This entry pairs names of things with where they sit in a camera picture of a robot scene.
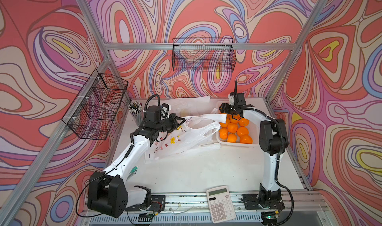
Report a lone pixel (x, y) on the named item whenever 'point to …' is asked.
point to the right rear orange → (243, 122)
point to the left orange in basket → (223, 133)
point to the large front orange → (233, 120)
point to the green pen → (133, 171)
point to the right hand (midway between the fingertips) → (224, 111)
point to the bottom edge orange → (246, 139)
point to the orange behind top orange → (225, 125)
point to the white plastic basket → (258, 103)
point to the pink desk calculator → (221, 204)
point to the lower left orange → (232, 138)
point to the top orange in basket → (242, 130)
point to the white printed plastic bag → (196, 132)
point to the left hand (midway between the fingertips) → (187, 120)
